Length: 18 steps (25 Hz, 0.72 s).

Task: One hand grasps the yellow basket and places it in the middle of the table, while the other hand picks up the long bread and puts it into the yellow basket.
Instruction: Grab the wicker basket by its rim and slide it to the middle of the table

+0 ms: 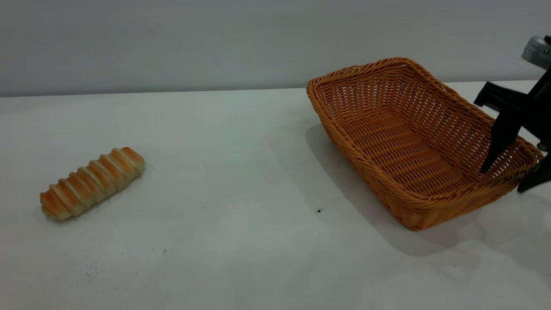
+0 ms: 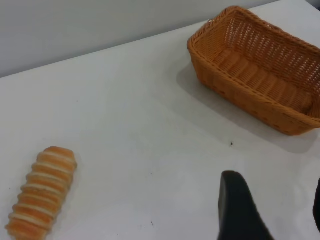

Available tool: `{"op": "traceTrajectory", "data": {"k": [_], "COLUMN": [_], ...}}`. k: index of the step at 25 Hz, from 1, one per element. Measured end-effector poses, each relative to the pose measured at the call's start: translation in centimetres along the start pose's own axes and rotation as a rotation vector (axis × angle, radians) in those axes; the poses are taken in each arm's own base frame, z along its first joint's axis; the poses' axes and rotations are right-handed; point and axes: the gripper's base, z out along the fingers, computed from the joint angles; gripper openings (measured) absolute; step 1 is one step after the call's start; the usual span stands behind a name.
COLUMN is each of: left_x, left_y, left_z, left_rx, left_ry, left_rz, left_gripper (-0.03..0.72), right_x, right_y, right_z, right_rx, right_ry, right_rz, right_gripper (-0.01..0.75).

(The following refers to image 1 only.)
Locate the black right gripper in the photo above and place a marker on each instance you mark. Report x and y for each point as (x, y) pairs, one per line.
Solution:
(523, 107)

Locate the orange woven wicker basket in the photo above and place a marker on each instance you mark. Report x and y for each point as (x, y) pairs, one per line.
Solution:
(409, 155)

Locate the striped long bread roll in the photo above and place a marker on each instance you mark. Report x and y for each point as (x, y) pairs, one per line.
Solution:
(92, 183)

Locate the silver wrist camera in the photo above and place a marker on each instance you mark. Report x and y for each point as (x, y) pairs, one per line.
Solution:
(537, 51)

